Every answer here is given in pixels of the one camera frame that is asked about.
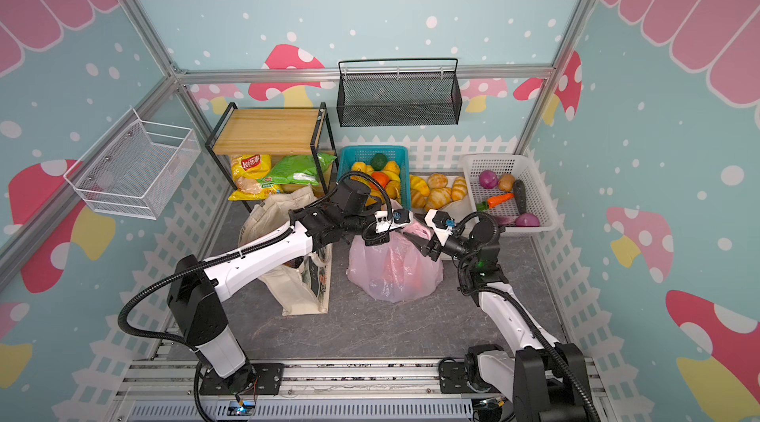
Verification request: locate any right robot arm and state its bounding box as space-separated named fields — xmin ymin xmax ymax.
xmin=413 ymin=210 xmax=601 ymax=421

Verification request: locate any small orange carrot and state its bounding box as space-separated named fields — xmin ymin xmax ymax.
xmin=475 ymin=192 xmax=515 ymax=211

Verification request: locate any purple onion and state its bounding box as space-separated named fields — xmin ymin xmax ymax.
xmin=515 ymin=212 xmax=542 ymax=227
xmin=478 ymin=170 xmax=500 ymax=190

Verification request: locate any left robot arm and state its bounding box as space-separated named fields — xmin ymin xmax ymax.
xmin=118 ymin=172 xmax=413 ymax=380

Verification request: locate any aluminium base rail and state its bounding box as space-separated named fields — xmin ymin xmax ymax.
xmin=106 ymin=359 xmax=613 ymax=422

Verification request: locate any green snack bag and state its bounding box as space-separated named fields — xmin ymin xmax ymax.
xmin=265 ymin=153 xmax=336 ymax=186

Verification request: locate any purple onion front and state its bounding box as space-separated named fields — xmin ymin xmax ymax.
xmin=515 ymin=212 xmax=542 ymax=227

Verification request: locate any striped yellow bread roll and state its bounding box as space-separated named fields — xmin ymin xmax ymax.
xmin=410 ymin=175 xmax=431 ymax=200

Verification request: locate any long striped croissant bread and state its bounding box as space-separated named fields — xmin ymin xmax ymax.
xmin=425 ymin=188 xmax=452 ymax=210

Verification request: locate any purple onion back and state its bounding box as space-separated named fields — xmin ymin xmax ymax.
xmin=478 ymin=170 xmax=500 ymax=190

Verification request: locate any green avocado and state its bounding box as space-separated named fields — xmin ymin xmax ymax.
xmin=369 ymin=153 xmax=389 ymax=172

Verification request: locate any small striped bread roll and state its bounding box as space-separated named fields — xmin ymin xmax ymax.
xmin=451 ymin=177 xmax=468 ymax=201

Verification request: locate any brown potato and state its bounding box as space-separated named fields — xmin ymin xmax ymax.
xmin=498 ymin=174 xmax=516 ymax=192

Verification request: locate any orange tomato fruit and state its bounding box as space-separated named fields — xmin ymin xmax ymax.
xmin=371 ymin=172 xmax=391 ymax=190

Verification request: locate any yellow chips bag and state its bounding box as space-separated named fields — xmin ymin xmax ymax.
xmin=229 ymin=154 xmax=284 ymax=201

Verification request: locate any wooden black-frame shelf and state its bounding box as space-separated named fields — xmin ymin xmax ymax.
xmin=205 ymin=103 xmax=336 ymax=186

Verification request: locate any teal plastic fruit basket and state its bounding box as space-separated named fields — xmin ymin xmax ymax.
xmin=338 ymin=143 xmax=412 ymax=208

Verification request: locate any black mesh wall basket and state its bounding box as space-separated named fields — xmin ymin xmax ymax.
xmin=336 ymin=57 xmax=463 ymax=127

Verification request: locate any round beige bread bun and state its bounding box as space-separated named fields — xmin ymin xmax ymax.
xmin=427 ymin=174 xmax=449 ymax=190

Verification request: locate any white plastic vegetable basket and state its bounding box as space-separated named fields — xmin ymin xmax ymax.
xmin=460 ymin=154 xmax=559 ymax=237

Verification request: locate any white wire wall basket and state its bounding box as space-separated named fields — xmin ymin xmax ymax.
xmin=63 ymin=108 xmax=201 ymax=220

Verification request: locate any pink plastic grocery bag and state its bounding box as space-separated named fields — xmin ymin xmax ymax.
xmin=346 ymin=219 xmax=443 ymax=302

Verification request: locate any banana bunch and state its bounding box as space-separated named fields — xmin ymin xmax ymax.
xmin=351 ymin=162 xmax=402 ymax=204

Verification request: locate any beige canvas tote bag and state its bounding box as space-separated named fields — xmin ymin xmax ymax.
xmin=239 ymin=186 xmax=333 ymax=316

